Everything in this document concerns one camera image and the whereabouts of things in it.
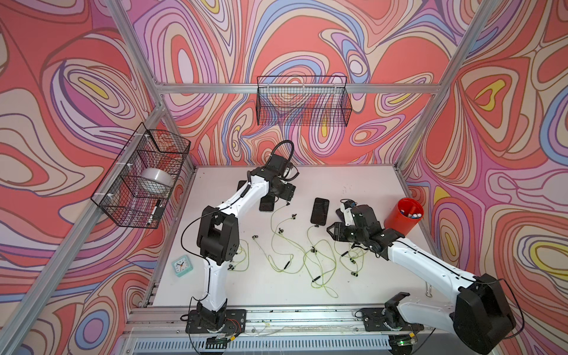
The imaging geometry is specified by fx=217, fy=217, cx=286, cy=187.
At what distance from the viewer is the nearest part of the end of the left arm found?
2.25ft

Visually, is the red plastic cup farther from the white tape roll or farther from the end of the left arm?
the white tape roll

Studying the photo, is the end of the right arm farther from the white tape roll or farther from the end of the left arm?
the white tape roll

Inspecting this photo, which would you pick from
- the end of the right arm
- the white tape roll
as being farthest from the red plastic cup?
the white tape roll

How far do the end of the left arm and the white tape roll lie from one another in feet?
0.98

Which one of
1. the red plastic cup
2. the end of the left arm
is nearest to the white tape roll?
the end of the left arm

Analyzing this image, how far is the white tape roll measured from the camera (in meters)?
0.70

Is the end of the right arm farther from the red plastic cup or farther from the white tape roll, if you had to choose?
the white tape roll
